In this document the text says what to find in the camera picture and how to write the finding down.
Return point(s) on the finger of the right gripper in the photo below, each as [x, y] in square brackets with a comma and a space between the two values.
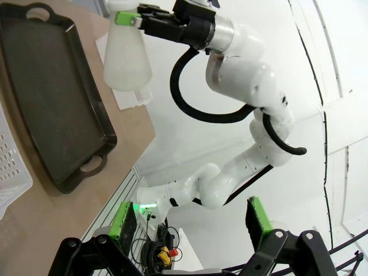
[123, 18]
[155, 10]

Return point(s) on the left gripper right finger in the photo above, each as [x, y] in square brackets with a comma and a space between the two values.
[256, 221]

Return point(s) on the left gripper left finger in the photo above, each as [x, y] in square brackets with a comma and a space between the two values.
[126, 227]

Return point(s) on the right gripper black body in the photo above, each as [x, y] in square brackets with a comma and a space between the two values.
[184, 31]

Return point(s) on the white plastic conical flask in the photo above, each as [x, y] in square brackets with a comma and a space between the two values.
[126, 63]

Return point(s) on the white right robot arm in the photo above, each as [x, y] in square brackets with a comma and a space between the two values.
[244, 74]

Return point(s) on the yellow emergency stop box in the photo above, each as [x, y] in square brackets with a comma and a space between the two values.
[164, 254]

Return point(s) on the white perforated plastic basket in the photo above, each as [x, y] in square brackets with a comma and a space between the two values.
[11, 187]
[129, 99]

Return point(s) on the dark brown plastic tray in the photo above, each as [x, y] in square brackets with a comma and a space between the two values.
[51, 100]

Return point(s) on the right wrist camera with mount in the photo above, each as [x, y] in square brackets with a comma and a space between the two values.
[192, 8]

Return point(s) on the aluminium profile frame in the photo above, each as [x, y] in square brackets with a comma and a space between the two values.
[115, 198]

